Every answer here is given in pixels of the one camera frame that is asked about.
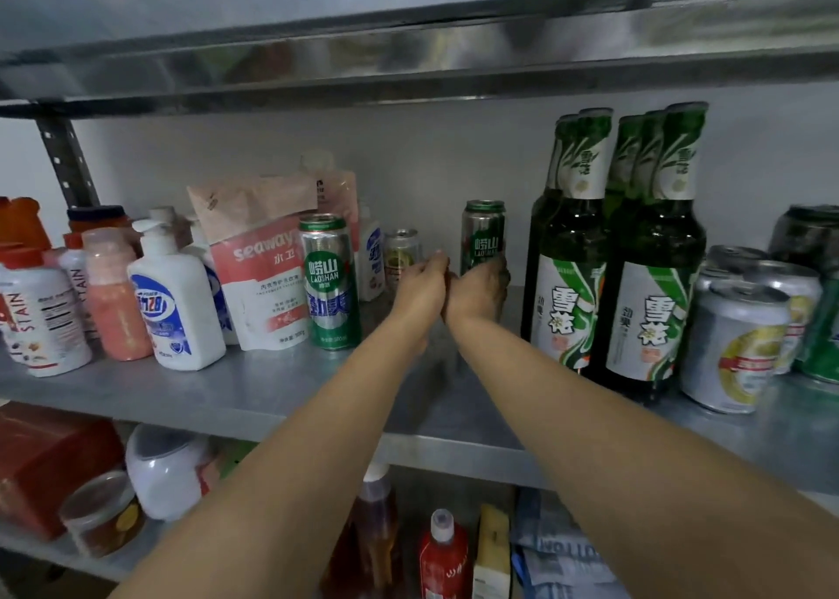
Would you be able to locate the person's right hand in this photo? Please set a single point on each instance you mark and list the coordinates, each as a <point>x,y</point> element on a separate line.
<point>477,297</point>

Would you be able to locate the person's left hand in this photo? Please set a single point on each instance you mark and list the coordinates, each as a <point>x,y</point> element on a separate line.
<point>419,293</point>

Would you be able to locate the person's right fingers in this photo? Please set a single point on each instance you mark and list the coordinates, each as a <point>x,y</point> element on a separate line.
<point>502,282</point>

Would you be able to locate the person's left fingers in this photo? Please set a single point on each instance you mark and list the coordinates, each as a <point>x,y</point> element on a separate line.
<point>438,264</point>

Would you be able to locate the green beer can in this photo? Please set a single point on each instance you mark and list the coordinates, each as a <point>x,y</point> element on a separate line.
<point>824,336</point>
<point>331,284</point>
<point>483,234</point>

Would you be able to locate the person's left forearm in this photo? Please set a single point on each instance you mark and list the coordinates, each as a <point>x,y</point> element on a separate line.
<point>282,467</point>

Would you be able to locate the person's right forearm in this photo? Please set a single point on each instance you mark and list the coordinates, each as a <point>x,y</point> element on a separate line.
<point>642,487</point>

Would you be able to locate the small gold silver can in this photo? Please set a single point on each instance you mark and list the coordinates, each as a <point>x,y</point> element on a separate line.
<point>400,254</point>

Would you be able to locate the slim white bottle blue label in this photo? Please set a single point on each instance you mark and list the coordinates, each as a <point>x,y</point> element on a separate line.
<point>372,257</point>

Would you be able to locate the green glass beer bottle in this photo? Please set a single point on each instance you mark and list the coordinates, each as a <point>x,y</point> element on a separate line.
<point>655,303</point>
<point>650,152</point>
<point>570,290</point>
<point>561,152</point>
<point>624,159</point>

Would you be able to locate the pink white refill pouch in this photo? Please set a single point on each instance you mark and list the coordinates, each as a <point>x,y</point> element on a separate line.
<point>262,270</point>

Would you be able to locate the silver yellow beer can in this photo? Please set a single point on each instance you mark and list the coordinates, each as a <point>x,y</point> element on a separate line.
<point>724,261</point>
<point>799,310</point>
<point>731,349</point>

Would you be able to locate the white pump bottle blue label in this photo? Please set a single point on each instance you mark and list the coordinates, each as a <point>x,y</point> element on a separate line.
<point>174,310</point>

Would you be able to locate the metal shelf rack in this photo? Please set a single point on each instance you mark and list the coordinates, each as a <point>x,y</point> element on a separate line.
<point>196,385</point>

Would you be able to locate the yellow box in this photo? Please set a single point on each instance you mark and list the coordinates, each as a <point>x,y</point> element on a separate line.
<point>491,552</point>

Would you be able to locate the blue white packet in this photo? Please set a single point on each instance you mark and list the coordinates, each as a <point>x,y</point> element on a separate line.
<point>557,552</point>

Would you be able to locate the green packet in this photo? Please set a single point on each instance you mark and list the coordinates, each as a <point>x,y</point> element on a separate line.
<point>233,457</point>

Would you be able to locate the amber liquid bottle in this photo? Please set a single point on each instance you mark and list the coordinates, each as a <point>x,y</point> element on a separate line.
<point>373,539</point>

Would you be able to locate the red bottle white cap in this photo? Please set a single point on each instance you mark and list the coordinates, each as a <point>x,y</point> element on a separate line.
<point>444,562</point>

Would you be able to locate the dark beer can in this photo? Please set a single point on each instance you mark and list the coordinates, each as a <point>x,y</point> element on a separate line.
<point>806,238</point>

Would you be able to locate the pink translucent bottle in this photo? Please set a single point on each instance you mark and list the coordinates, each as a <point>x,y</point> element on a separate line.
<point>118,303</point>

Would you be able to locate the white round jar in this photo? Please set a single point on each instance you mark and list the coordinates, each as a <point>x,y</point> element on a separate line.
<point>167,474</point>

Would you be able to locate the white stain remover bottle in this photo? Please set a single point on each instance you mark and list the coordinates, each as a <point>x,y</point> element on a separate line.
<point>39,323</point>
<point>75,270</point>

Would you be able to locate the clear plastic jar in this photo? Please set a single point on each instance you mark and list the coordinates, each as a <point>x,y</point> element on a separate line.
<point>105,516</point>

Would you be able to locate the red cardboard box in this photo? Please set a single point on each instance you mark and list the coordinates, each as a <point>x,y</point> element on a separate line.
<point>46,461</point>

